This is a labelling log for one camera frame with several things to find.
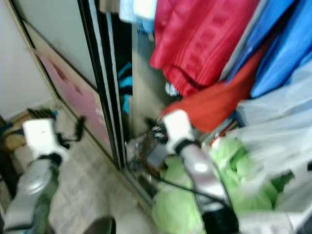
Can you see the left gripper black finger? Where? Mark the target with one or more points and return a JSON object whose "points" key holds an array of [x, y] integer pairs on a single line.
{"points": [[79, 126]]}

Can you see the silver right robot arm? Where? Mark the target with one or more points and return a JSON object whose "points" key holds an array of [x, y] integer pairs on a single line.
{"points": [[200, 168]]}

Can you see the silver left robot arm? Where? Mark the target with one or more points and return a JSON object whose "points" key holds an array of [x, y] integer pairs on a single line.
{"points": [[34, 190]]}

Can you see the colourful patterned box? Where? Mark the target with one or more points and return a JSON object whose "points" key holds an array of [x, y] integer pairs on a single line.
{"points": [[148, 148]]}

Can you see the orange-red cloth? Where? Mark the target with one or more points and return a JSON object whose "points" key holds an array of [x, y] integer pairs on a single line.
{"points": [[209, 105]]}

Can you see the black garment with cyan stripes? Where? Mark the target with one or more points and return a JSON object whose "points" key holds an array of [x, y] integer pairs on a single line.
{"points": [[126, 73]]}

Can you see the light green crumpled bag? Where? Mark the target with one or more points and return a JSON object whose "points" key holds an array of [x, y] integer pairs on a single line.
{"points": [[175, 209]]}

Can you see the frosted glass wardrobe sliding door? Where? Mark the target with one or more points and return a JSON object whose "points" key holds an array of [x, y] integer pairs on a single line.
{"points": [[63, 39]]}

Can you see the red jacket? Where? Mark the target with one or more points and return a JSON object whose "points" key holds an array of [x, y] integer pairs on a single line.
{"points": [[200, 39]]}

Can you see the clear white plastic bag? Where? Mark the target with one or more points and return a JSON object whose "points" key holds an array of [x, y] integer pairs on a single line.
{"points": [[278, 126]]}

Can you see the blue cloth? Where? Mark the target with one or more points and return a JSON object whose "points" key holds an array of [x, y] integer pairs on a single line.
{"points": [[282, 53]]}

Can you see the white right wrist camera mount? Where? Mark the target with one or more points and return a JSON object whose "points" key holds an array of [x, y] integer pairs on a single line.
{"points": [[178, 126]]}

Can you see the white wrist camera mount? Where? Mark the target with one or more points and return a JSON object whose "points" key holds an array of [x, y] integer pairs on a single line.
{"points": [[178, 126], [41, 134]]}

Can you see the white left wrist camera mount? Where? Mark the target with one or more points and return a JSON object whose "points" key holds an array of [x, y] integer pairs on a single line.
{"points": [[41, 134]]}

